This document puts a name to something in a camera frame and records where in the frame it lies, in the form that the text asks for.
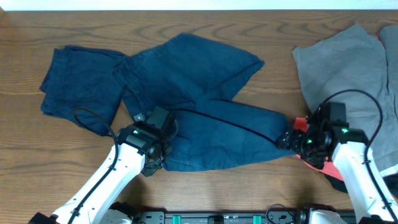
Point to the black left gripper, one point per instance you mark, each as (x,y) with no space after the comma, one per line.
(169,137)

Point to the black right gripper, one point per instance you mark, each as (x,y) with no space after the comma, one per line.
(296,145)

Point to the dark blue shorts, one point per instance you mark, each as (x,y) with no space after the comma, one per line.
(196,80)

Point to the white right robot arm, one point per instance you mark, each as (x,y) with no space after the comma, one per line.
(348,151)

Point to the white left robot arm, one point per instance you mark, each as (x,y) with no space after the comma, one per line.
(140,148)

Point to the black garment under pile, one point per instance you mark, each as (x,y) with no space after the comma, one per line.
(339,185)

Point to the grey shorts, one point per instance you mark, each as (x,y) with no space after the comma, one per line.
(351,67)

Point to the folded dark blue garment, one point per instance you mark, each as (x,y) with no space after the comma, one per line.
(80,77)

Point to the grey garment at edge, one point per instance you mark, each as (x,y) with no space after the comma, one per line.
(388,37)

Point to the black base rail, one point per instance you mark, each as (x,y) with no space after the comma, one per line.
(233,217)

